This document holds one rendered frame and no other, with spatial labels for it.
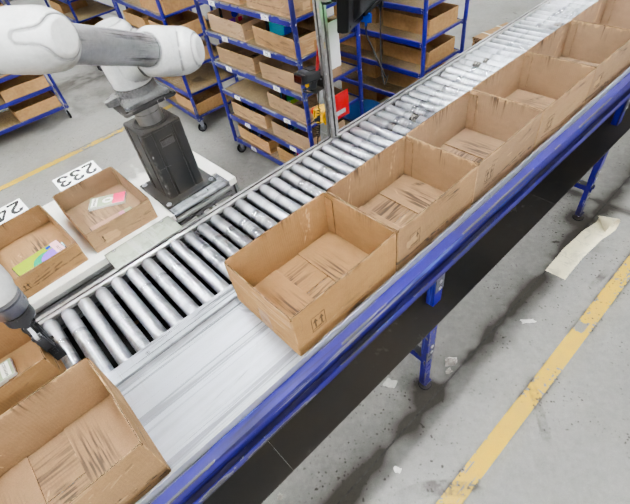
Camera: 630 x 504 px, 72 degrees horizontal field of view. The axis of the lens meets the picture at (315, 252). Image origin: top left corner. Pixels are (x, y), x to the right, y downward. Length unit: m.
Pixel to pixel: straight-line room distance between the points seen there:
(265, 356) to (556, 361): 1.49
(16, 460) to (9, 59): 0.92
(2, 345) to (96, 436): 0.61
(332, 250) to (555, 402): 1.25
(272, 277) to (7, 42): 0.85
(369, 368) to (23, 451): 0.95
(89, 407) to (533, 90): 2.05
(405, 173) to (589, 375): 1.24
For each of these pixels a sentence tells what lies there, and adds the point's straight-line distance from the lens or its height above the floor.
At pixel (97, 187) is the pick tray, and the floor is 0.79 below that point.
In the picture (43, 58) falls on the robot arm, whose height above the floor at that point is 1.58.
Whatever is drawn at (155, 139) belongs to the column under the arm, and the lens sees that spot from 1.91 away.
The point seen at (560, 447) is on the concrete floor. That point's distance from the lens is 2.14.
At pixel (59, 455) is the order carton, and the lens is 1.31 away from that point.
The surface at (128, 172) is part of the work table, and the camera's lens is 2.35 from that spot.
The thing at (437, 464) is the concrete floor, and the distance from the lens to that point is 2.01.
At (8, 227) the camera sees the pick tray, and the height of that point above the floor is 0.82.
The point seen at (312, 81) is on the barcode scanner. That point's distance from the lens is 2.05.
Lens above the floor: 1.90
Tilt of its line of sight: 46 degrees down
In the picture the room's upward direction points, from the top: 10 degrees counter-clockwise
